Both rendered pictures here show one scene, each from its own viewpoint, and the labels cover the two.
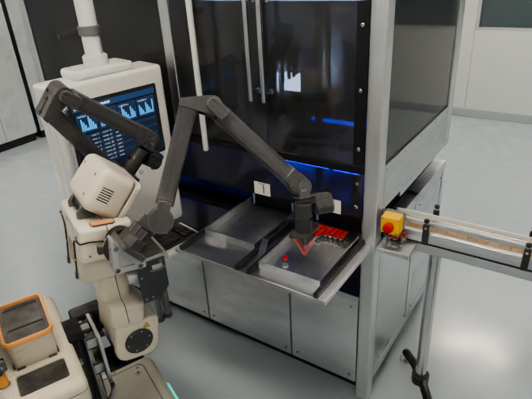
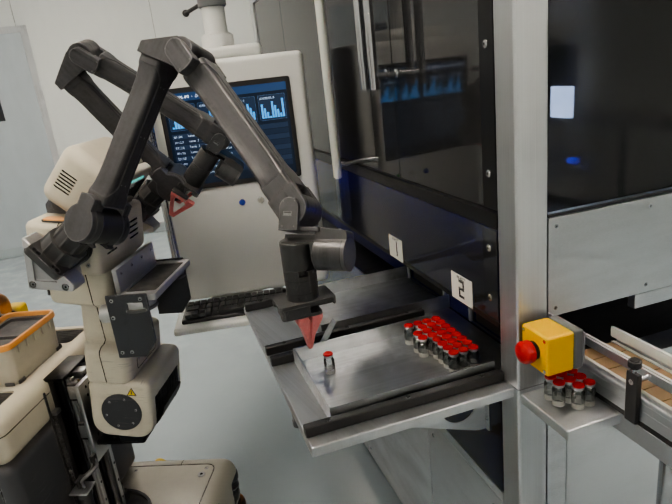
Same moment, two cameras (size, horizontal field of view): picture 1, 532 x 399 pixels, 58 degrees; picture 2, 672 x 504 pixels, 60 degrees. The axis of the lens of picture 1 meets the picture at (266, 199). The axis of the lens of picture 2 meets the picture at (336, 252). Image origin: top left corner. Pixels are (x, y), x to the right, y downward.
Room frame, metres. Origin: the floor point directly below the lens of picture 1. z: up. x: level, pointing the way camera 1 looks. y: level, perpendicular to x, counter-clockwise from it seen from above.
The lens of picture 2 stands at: (0.70, -0.76, 1.49)
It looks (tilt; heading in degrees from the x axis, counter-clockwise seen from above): 18 degrees down; 38
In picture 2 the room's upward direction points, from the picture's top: 6 degrees counter-clockwise
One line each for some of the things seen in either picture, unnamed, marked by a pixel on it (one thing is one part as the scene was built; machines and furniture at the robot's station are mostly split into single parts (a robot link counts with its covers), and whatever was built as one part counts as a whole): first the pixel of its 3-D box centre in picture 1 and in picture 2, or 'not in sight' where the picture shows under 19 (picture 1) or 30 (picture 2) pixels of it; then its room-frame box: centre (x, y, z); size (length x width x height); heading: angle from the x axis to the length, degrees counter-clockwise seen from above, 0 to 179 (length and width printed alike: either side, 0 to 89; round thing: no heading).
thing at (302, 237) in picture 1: (304, 225); (301, 286); (1.40, -0.12, 1.13); 0.10 x 0.07 x 0.07; 145
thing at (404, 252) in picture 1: (398, 245); (575, 405); (1.64, -0.52, 0.87); 0.14 x 0.13 x 0.02; 145
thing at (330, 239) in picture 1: (323, 237); (435, 345); (1.68, -0.22, 0.90); 0.18 x 0.02 x 0.05; 55
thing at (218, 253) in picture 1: (276, 244); (368, 339); (1.70, -0.03, 0.87); 0.70 x 0.48 x 0.02; 55
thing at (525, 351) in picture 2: (388, 227); (528, 351); (1.58, -0.46, 0.99); 0.04 x 0.04 x 0.04; 55
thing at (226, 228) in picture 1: (252, 222); (368, 298); (1.86, 0.07, 0.90); 0.34 x 0.26 x 0.04; 145
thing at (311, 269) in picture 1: (310, 252); (388, 361); (1.59, -0.16, 0.90); 0.34 x 0.26 x 0.04; 145
